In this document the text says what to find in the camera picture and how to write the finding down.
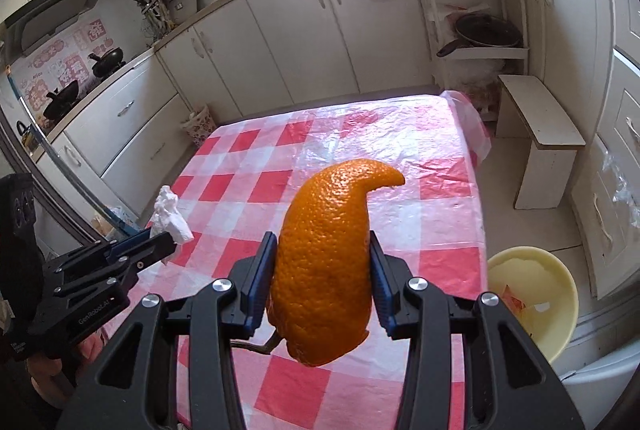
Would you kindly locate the white bag on rack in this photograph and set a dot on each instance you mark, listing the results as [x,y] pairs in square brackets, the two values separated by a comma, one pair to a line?
[480,75]

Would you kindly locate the black wok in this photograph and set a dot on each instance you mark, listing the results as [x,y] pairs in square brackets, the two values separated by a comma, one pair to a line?
[60,103]
[107,63]

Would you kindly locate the red checked tablecloth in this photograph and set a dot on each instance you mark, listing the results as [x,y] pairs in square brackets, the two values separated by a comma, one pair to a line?
[425,220]

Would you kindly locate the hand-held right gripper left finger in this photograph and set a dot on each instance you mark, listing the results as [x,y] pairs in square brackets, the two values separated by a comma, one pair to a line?
[262,280]

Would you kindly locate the pink wall stickers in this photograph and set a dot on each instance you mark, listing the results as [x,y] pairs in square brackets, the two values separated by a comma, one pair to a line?
[55,65]

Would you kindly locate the person's left hand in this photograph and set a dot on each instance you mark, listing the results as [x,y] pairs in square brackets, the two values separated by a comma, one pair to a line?
[47,377]

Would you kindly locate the large orange peel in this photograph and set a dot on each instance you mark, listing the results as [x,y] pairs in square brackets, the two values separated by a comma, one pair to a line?
[320,260]

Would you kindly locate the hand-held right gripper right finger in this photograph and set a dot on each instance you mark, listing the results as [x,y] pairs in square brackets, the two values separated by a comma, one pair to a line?
[382,290]

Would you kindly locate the white wooden stool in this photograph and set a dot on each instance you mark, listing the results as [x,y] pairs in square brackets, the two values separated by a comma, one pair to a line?
[540,110]

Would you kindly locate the range hood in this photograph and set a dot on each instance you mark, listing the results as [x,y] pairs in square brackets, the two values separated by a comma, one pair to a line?
[50,15]

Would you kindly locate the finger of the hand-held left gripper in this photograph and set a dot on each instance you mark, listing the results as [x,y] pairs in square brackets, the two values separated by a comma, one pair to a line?
[130,242]
[150,255]

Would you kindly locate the small white paper scrap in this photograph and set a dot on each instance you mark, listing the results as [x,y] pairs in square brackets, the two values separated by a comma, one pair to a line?
[541,307]

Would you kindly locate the patterned waste basket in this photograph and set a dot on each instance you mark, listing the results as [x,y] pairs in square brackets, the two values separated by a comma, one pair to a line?
[200,128]

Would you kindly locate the black frying pan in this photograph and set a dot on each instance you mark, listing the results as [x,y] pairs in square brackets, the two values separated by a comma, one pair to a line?
[487,33]

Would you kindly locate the tall white cabinet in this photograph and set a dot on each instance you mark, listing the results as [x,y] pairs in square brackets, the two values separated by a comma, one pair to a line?
[565,10]

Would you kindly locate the yellow plastic bowl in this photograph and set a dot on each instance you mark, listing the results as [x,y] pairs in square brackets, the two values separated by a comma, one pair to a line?
[555,325]

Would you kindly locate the white paper tissue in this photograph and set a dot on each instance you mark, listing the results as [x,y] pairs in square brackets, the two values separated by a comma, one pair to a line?
[167,215]

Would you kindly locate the white plastic bin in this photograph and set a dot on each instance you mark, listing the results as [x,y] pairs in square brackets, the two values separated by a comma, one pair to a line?
[600,380]

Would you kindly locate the floral patterned box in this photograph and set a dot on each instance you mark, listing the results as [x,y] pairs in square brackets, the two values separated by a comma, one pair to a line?
[485,99]

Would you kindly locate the white base cabinets with counter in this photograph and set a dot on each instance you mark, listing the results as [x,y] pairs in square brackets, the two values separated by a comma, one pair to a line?
[300,35]

